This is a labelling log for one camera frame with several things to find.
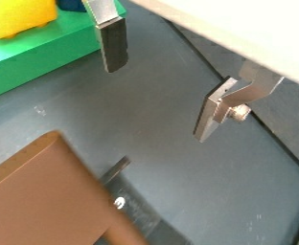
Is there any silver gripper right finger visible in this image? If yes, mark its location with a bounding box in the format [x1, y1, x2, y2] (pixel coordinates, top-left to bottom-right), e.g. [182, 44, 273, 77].
[194, 60, 285, 143]

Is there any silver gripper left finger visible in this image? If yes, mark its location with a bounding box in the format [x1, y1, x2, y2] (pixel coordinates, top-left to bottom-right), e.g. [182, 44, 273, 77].
[82, 0, 130, 73]

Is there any brown square-circle forked object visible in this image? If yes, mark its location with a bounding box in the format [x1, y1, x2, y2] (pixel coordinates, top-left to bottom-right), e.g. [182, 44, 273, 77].
[0, 131, 150, 245]

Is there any black fixture stand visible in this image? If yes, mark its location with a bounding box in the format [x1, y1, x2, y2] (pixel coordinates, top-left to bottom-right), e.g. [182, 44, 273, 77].
[100, 156, 194, 245]

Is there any blue hexagonal column block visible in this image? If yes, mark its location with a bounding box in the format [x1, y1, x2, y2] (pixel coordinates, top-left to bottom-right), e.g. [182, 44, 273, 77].
[56, 0, 86, 12]

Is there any green block base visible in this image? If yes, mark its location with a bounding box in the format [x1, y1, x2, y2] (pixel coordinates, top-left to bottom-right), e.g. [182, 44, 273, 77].
[0, 0, 126, 95]

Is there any yellow rounded block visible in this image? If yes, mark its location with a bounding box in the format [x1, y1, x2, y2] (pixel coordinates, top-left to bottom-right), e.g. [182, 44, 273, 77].
[0, 0, 57, 39]

